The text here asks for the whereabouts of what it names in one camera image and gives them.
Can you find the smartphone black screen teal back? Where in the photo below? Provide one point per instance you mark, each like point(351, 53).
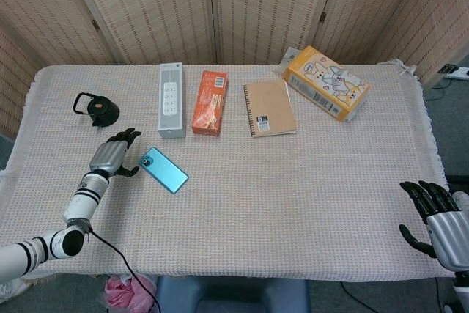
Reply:
point(165, 172)

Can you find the pink plastic bag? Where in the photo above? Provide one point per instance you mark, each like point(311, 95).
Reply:
point(121, 294)

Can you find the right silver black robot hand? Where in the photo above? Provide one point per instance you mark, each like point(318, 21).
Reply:
point(450, 239)

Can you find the blue chair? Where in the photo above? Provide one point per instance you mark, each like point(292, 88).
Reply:
point(220, 294)

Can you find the beige woven tablecloth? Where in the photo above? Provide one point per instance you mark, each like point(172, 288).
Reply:
point(256, 199)

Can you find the brown spiral notebook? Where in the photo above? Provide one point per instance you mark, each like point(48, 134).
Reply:
point(271, 107)

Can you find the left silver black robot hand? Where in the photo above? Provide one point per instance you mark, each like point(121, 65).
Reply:
point(108, 155)

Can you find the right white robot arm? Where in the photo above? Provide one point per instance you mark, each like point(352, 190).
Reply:
point(461, 291)

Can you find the white power strip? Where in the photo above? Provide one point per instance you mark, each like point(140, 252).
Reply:
point(458, 71)

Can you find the grey knit shoe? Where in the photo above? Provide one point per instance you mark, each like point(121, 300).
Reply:
point(463, 201)

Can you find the bamboo folding screen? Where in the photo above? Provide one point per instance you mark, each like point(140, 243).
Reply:
point(165, 9)

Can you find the yellow rabbit snack box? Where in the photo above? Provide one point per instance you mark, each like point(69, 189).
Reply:
point(326, 82)

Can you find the orange cardboard box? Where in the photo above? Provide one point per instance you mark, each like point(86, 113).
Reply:
point(209, 104)

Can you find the black lid with loop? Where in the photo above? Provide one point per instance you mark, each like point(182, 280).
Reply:
point(102, 109)

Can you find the grey power strip box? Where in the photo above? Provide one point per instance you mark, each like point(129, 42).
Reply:
point(171, 100)

